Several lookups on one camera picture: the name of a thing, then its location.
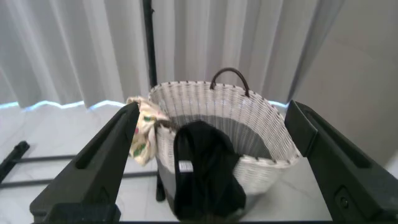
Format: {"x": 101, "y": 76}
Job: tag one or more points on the black garment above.
{"x": 205, "y": 171}

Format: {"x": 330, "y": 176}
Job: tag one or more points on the white curtain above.
{"x": 77, "y": 46}

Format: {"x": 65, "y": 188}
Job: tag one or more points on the black clothes rack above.
{"x": 150, "y": 46}

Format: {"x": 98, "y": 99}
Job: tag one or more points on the cream printed garment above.
{"x": 144, "y": 146}

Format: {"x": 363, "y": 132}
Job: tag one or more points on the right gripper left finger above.
{"x": 77, "y": 193}

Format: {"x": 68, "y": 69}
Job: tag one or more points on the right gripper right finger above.
{"x": 373, "y": 193}

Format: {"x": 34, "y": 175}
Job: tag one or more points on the white laundry basket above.
{"x": 217, "y": 99}

